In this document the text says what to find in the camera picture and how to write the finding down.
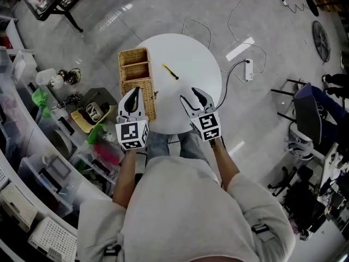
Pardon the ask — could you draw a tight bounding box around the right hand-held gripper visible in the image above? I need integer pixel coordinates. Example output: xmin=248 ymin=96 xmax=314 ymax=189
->
xmin=179 ymin=87 xmax=222 ymax=142

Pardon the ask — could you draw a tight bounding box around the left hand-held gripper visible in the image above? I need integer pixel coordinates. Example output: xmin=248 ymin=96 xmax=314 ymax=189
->
xmin=115 ymin=87 xmax=150 ymax=151

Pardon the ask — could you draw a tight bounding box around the person's left forearm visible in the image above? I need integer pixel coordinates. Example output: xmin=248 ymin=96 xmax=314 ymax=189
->
xmin=112 ymin=147 xmax=139 ymax=209

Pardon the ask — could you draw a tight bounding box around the person's right forearm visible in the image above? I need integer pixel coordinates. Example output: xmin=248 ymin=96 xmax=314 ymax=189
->
xmin=209 ymin=138 xmax=241 ymax=191

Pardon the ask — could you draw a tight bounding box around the wicker divided basket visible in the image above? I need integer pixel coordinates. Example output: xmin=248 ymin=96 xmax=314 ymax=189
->
xmin=117 ymin=46 xmax=158 ymax=123

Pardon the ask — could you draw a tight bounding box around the olive green box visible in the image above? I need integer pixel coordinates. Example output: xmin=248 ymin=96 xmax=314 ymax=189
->
xmin=77 ymin=87 xmax=118 ymax=117

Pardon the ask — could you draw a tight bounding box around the person's right leg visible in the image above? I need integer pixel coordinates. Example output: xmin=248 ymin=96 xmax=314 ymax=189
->
xmin=177 ymin=131 xmax=211 ymax=166

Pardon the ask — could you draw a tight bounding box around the person's leg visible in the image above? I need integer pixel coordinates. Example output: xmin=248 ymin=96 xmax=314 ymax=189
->
xmin=177 ymin=131 xmax=211 ymax=166
xmin=146 ymin=131 xmax=171 ymax=161

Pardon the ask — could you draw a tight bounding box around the green plastic bag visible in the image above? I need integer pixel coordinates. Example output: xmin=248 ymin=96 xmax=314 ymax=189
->
xmin=87 ymin=122 xmax=110 ymax=146
xmin=31 ymin=88 xmax=52 ymax=118

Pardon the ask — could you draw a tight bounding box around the person's left leg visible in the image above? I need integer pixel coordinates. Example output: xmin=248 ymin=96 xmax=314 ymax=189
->
xmin=146 ymin=131 xmax=171 ymax=161

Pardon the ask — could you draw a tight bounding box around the round white table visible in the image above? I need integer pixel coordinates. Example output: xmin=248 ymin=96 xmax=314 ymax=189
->
xmin=134 ymin=33 xmax=223 ymax=135

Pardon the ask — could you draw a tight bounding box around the yellow plastic tray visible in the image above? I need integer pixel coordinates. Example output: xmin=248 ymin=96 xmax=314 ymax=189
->
xmin=70 ymin=104 xmax=118 ymax=134

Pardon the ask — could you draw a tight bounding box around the translucent white plastic tub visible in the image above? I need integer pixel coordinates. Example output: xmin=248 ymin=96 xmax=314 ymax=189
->
xmin=35 ymin=68 xmax=57 ymax=86

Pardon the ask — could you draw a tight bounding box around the white metal shelf unit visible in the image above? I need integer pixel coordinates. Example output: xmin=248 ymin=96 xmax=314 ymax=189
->
xmin=0 ymin=15 xmax=122 ymax=262

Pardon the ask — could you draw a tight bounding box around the white grey round appliance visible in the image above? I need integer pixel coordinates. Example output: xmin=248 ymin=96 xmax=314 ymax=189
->
xmin=284 ymin=121 xmax=315 ymax=161

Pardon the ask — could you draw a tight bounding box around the dark grey office chair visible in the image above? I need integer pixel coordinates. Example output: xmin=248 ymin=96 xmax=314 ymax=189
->
xmin=270 ymin=78 xmax=349 ymax=147

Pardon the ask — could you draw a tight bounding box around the person's light grey shirt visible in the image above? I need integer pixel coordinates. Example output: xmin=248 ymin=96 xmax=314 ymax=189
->
xmin=76 ymin=155 xmax=297 ymax=262

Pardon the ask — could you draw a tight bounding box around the clear plastic storage bin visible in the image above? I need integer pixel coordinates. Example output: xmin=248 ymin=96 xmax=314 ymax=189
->
xmin=18 ymin=153 xmax=75 ymax=218

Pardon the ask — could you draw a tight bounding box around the black swivel chair base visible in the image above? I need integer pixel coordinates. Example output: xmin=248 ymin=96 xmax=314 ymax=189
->
xmin=268 ymin=166 xmax=301 ymax=198

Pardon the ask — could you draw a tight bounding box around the black round fan grille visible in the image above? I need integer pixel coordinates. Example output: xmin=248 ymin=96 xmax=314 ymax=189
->
xmin=311 ymin=20 xmax=332 ymax=64

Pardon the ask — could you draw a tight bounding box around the black standing fan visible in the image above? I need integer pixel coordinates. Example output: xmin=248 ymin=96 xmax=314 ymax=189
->
xmin=305 ymin=0 xmax=349 ymax=17

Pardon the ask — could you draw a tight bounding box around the cream perforated plastic basket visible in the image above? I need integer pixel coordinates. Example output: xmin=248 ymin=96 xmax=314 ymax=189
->
xmin=0 ymin=182 xmax=38 ymax=233

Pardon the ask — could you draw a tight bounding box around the white perforated plastic basket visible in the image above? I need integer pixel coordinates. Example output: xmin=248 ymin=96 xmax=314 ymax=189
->
xmin=27 ymin=216 xmax=79 ymax=262

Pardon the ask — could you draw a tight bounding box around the black cable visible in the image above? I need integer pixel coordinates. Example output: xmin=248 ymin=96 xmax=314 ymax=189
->
xmin=216 ymin=59 xmax=250 ymax=110

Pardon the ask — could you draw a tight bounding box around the white cable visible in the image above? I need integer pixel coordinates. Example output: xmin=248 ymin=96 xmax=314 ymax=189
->
xmin=181 ymin=17 xmax=213 ymax=50
xmin=227 ymin=0 xmax=268 ymax=76

